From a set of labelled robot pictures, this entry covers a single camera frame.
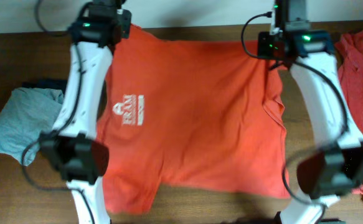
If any orange FRAM t-shirt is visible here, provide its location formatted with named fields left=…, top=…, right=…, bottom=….
left=97, top=26, right=289, bottom=214

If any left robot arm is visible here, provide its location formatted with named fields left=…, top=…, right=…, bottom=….
left=39, top=0, right=131, bottom=223

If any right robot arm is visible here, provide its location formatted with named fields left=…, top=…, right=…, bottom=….
left=258, top=0, right=363, bottom=223

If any navy folded garment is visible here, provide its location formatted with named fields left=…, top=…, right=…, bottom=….
left=21, top=78, right=67, bottom=94

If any grey folded shirt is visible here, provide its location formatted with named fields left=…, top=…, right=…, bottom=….
left=0, top=88, right=64, bottom=166

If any right black cable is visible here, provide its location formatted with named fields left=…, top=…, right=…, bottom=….
left=240, top=11, right=349, bottom=224

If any black cable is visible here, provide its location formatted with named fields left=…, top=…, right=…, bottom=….
left=21, top=0, right=120, bottom=224
left=240, top=11, right=349, bottom=224

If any left black cable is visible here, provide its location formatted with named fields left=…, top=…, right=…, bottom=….
left=21, top=0, right=120, bottom=224

